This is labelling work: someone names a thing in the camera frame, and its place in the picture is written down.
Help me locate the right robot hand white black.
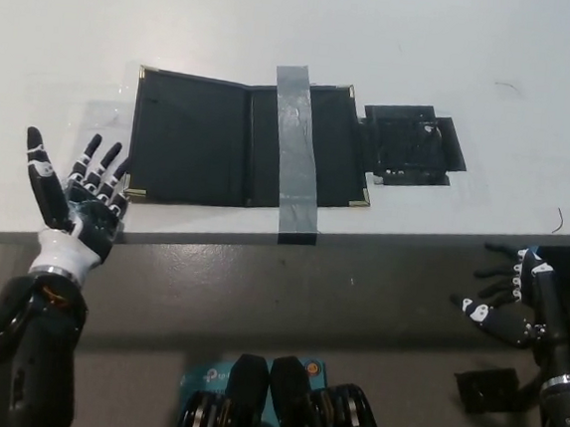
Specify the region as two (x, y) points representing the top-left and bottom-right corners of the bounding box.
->
(446, 239), (557, 353)

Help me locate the black tape patch on desk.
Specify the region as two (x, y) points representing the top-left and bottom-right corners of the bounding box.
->
(349, 98), (473, 193)

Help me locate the teal router box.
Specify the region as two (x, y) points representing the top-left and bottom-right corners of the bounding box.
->
(174, 346), (329, 427)

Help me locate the black table foot right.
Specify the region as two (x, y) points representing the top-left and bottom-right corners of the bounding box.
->
(451, 362), (523, 420)

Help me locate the black diary with gold corners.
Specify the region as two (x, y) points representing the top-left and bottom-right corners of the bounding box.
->
(124, 64), (381, 220)

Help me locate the clear tape sheet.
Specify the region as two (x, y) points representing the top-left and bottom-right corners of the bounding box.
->
(65, 97), (141, 196)

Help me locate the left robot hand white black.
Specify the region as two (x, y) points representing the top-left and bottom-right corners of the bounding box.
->
(13, 125), (136, 291)

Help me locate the grey duct tape strip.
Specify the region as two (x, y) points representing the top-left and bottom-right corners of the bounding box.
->
(261, 63), (335, 250)

